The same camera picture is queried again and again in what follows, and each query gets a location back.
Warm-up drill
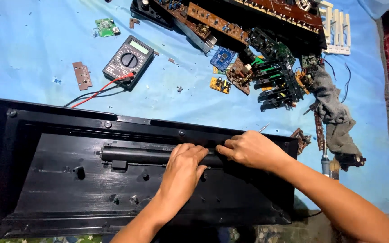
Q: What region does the small brown board with parts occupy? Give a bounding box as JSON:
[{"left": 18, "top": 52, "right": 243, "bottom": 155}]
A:
[{"left": 290, "top": 127, "right": 312, "bottom": 155}]

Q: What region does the dismantled black keyboard body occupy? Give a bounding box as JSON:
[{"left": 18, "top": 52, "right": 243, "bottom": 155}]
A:
[{"left": 130, "top": 0, "right": 328, "bottom": 56}]

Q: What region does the red multimeter probe lead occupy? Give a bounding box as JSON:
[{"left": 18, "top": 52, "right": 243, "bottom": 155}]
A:
[{"left": 70, "top": 72, "right": 135, "bottom": 109}]

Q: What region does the thin black cable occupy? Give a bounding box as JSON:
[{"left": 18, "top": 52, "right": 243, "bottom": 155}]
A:
[{"left": 341, "top": 62, "right": 352, "bottom": 104}]

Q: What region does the yellow circuit board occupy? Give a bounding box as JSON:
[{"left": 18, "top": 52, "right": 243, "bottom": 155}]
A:
[{"left": 209, "top": 76, "right": 232, "bottom": 95}]

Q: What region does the white keyboard keys set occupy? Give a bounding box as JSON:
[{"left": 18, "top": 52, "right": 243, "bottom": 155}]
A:
[{"left": 319, "top": 0, "right": 352, "bottom": 56}]

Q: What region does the grey metal heat sink bracket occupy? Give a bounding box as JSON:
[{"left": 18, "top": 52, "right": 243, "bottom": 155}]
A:
[{"left": 172, "top": 17, "right": 218, "bottom": 54}]

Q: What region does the black key mechanism assembly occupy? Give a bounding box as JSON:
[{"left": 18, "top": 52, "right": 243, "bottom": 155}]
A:
[{"left": 248, "top": 28, "right": 305, "bottom": 112}]

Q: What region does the brown circuit board with components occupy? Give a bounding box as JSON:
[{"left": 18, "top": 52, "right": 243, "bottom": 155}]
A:
[{"left": 226, "top": 57, "right": 255, "bottom": 96}]

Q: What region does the grey handled soldering iron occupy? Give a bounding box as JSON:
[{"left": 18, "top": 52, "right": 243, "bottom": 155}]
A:
[{"left": 321, "top": 148, "right": 331, "bottom": 177}]

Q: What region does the small green board with wires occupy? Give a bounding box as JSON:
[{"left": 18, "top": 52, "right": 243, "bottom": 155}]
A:
[{"left": 301, "top": 54, "right": 323, "bottom": 70}]

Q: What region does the long brown circuit board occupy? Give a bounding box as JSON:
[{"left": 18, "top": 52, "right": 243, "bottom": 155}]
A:
[{"left": 186, "top": 2, "right": 250, "bottom": 45}]

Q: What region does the small bristle brush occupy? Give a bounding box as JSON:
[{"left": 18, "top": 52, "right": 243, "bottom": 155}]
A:
[{"left": 329, "top": 158, "right": 340, "bottom": 180}]

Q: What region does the person's right hand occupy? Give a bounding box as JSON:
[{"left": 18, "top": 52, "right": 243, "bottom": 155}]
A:
[{"left": 215, "top": 130, "right": 292, "bottom": 175}]

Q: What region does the black cylindrical motor part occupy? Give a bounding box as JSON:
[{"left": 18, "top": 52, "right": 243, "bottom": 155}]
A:
[{"left": 334, "top": 152, "right": 367, "bottom": 171}]

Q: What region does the green circuit board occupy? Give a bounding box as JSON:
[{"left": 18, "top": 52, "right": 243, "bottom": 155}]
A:
[{"left": 95, "top": 18, "right": 121, "bottom": 38}]

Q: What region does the blue circuit board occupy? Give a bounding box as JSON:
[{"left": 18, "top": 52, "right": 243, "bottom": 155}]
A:
[{"left": 210, "top": 46, "right": 236, "bottom": 72}]

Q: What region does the person's left hand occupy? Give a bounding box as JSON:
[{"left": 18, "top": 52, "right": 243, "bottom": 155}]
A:
[{"left": 157, "top": 143, "right": 210, "bottom": 210}]

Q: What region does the black cylindrical plastic cover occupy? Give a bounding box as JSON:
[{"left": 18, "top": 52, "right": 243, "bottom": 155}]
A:
[{"left": 100, "top": 143, "right": 226, "bottom": 169}]

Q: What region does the black keyboard bottom casing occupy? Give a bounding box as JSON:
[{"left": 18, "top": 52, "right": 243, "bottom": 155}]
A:
[{"left": 0, "top": 97, "right": 299, "bottom": 241}]

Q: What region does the black digital multimeter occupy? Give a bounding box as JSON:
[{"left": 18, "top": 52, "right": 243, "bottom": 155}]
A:
[{"left": 102, "top": 35, "right": 155, "bottom": 92}]

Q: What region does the grey cloth rag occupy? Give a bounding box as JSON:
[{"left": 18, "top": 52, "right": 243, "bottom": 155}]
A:
[{"left": 311, "top": 65, "right": 363, "bottom": 156}]

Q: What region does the black multimeter probe lead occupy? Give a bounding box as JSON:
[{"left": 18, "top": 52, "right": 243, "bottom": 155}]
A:
[{"left": 62, "top": 80, "right": 127, "bottom": 108}]

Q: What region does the blue plastic sheet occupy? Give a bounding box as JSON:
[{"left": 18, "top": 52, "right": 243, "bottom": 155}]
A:
[{"left": 0, "top": 0, "right": 389, "bottom": 215}]

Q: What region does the small brown rectangular circuit board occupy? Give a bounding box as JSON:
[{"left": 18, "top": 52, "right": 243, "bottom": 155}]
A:
[{"left": 72, "top": 61, "right": 93, "bottom": 91}]

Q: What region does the narrow brown circuit strip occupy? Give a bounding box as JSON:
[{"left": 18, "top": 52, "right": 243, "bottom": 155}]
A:
[{"left": 314, "top": 111, "right": 326, "bottom": 151}]

